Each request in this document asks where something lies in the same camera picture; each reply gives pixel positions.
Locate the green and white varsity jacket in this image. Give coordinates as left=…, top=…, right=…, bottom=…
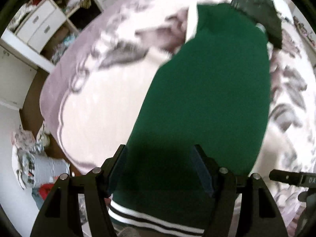
left=109, top=3, right=271, bottom=236

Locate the clothes pile on floor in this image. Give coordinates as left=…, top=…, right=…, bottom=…
left=11, top=122, right=70, bottom=209

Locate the floral grey white bed blanket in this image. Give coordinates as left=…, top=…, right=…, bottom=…
left=39, top=0, right=316, bottom=235

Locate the white wardrobe shelving unit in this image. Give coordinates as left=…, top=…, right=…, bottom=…
left=1, top=0, right=115, bottom=110

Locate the dark grey garment on bed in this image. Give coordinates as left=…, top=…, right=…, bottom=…
left=230, top=0, right=282, bottom=49

